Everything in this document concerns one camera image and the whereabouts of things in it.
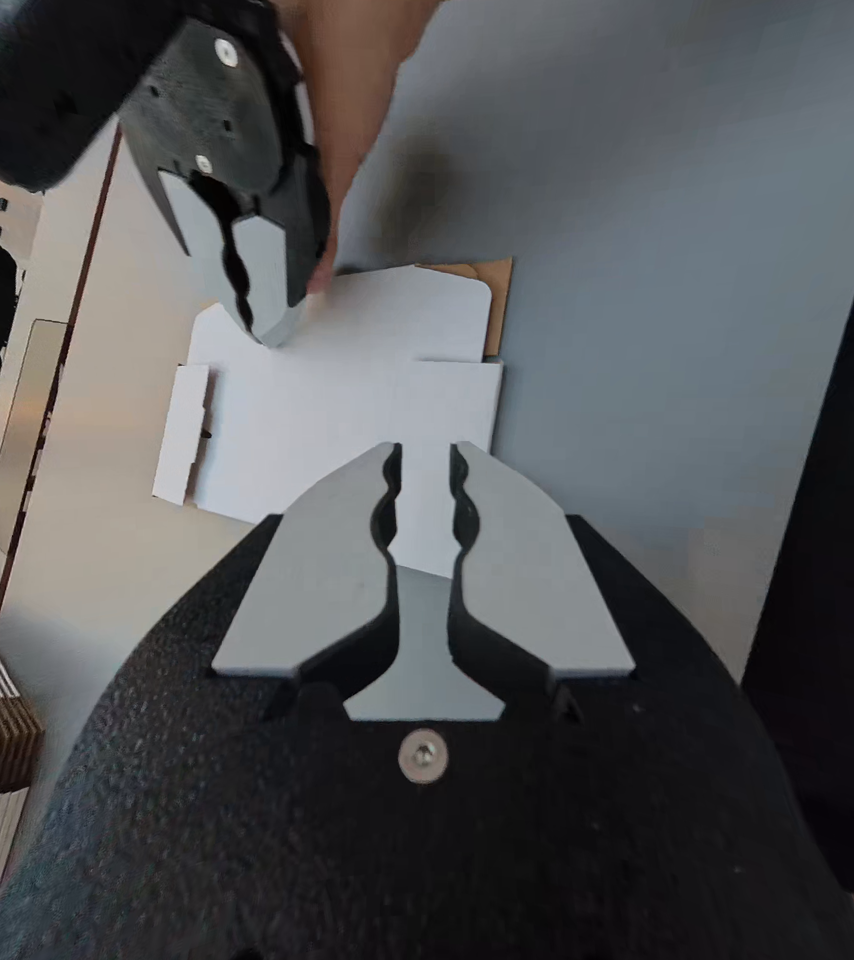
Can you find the person's right hand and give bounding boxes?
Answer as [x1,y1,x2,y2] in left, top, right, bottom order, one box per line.
[279,0,443,295]

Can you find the grey table cable hatch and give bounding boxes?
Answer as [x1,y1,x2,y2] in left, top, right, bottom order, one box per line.
[0,318,70,557]

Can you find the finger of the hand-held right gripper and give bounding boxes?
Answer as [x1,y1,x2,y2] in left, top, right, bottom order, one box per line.
[231,213,308,348]
[159,170,256,335]

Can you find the white table with brown edge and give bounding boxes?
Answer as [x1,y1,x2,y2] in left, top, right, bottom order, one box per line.
[0,127,125,643]

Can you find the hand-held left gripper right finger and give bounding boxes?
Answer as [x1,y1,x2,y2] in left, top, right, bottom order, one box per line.
[447,439,636,681]

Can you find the white cardboard box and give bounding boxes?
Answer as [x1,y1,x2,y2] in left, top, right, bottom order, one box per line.
[151,257,515,579]

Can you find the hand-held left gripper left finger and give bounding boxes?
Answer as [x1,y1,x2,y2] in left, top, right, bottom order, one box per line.
[211,441,404,693]

